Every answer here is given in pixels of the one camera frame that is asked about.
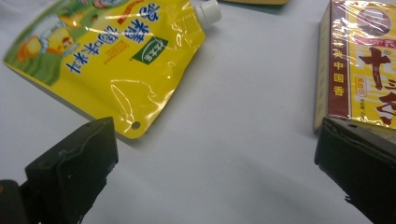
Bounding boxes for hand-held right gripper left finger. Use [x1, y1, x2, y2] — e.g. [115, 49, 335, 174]
[24, 117, 120, 224]

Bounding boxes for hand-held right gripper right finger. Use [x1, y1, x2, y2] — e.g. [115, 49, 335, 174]
[313, 117, 396, 224]

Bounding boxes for yellow spout pouch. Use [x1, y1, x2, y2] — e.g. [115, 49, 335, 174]
[2, 0, 222, 140]

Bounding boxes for yellow and brown seasoning box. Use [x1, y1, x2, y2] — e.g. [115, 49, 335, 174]
[313, 0, 396, 132]

